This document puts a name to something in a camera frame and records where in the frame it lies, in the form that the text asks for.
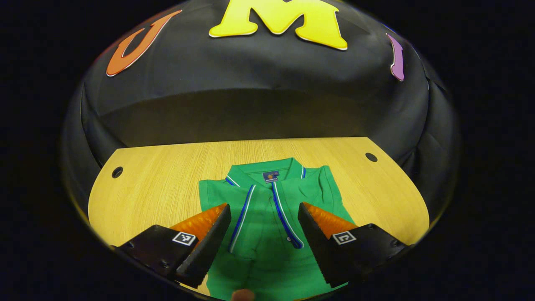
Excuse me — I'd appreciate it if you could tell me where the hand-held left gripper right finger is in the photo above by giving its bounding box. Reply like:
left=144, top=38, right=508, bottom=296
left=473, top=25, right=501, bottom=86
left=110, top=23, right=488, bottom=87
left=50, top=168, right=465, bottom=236
left=298, top=202, right=412, bottom=289

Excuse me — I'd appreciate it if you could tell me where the black backdrop cloth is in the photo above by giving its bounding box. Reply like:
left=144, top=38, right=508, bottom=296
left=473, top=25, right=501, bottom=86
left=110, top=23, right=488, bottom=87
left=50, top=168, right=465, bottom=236
left=61, top=0, right=460, bottom=218

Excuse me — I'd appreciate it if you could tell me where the green T-shirt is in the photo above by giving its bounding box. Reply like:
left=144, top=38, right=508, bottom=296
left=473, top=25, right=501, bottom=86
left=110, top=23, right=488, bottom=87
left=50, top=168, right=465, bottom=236
left=198, top=157, right=356, bottom=301

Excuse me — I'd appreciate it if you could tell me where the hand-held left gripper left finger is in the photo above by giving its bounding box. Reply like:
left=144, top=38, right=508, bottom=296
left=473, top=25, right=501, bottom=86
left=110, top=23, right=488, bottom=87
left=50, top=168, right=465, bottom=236
left=113, top=203, right=232, bottom=290

